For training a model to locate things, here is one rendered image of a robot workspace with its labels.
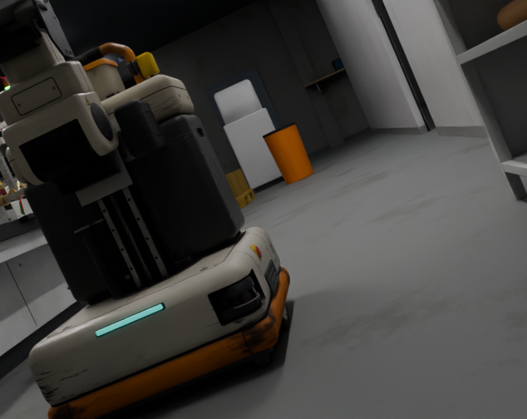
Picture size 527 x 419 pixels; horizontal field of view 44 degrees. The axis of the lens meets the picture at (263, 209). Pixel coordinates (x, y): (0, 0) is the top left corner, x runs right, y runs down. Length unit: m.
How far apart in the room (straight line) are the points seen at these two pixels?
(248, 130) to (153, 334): 7.81
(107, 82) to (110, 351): 0.78
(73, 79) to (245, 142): 7.70
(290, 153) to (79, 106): 6.47
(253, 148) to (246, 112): 0.51
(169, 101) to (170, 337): 0.67
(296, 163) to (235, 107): 1.77
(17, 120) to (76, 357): 0.61
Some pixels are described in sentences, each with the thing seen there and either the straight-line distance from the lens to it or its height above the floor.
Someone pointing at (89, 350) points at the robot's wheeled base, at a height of 0.22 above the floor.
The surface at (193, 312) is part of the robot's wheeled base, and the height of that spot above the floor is 0.21.
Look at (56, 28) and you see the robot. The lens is 1.70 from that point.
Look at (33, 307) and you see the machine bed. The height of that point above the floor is 0.22.
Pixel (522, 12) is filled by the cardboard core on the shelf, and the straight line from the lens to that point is 2.02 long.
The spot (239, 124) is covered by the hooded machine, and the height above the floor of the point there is 0.98.
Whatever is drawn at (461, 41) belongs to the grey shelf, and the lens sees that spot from 2.29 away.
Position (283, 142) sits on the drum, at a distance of 8.02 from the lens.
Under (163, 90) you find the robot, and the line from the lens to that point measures 1.91.
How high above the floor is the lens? 0.49
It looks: 5 degrees down
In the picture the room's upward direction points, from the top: 24 degrees counter-clockwise
